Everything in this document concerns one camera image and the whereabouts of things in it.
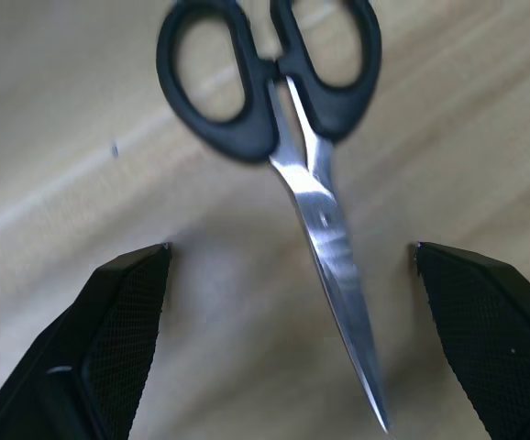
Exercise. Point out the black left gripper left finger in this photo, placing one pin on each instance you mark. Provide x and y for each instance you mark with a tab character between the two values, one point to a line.
86	348

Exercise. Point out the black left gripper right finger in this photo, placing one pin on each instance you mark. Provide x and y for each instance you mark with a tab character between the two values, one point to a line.
489	334

